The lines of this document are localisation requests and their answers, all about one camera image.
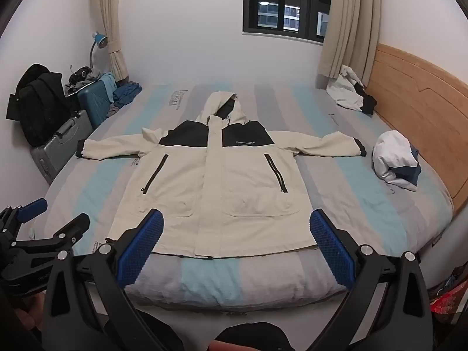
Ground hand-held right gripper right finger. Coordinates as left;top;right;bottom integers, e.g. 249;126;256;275
309;208;434;351

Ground dark framed window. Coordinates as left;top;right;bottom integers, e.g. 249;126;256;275
242;0;335;42

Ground wooden headboard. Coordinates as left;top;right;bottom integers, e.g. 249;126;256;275
366;43;468;214

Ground teal suitcase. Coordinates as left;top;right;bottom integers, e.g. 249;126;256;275
77;73;118;129

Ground red patterned bag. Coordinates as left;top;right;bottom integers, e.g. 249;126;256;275
428;267;468;316

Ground cream and black hooded jacket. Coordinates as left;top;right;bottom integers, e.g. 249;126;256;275
75;91;367;261

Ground white and blue garment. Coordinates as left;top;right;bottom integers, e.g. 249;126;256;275
372;130;422;192

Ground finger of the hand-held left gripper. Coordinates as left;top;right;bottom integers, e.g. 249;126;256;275
0;198;48;235
12;213;91;254

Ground blue desk lamp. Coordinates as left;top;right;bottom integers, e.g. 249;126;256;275
89;32;109;73

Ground person's left hand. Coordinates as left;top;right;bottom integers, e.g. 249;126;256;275
15;294;45;334

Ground striped mattress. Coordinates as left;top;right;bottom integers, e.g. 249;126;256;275
29;82;455;313

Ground black backpack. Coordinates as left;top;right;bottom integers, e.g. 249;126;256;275
6;63;75;147

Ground beige curtain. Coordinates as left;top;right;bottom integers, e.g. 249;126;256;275
91;0;129;85
316;0;383;90

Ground pile of dark clothes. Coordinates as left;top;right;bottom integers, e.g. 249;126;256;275
65;66;105;94

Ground person's dark trousers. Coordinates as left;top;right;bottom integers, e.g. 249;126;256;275
106;310;297;351

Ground blue crumpled cloth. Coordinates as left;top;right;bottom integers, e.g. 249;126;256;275
111;82;143;109

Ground silver suitcase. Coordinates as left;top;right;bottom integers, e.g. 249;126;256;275
31;110;94;186

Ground white and black garment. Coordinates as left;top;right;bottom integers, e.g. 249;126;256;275
326;65;377;115

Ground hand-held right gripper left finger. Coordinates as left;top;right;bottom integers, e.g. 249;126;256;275
40;208;183;351

